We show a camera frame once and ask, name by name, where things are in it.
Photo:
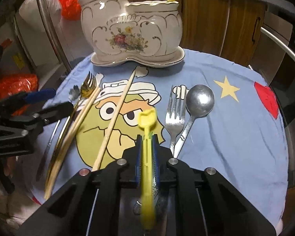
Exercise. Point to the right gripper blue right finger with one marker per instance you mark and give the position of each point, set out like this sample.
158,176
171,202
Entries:
155,145

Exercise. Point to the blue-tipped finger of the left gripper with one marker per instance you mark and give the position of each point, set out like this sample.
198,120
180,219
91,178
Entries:
17,101

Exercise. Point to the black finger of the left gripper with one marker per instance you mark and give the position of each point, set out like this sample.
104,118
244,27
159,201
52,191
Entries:
51,114

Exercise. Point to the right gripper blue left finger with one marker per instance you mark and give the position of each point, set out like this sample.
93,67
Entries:
139,144

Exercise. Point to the wooden kitchen cabinets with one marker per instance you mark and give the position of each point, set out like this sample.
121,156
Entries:
226,28

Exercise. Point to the red bag lower left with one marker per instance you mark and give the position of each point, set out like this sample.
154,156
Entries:
15,83

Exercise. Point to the pale chopstick pair left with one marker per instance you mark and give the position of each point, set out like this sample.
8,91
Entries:
67,142

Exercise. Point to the silver fork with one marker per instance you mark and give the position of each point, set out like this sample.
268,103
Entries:
175,114

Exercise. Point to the long wooden chopstick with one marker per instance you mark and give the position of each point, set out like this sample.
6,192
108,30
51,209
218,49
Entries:
98,160

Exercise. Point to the silver round spoon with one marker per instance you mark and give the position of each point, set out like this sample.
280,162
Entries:
200,101

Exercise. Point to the blue cartoon cloth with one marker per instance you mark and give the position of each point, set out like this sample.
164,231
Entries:
214,112

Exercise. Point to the curved chrome rack pole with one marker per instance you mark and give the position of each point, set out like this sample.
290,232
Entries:
52,35

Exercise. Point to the white floral ceramic utensil holder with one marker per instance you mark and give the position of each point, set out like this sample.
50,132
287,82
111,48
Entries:
147,32

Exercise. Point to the oven with steel handle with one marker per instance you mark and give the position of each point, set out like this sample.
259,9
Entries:
278,69

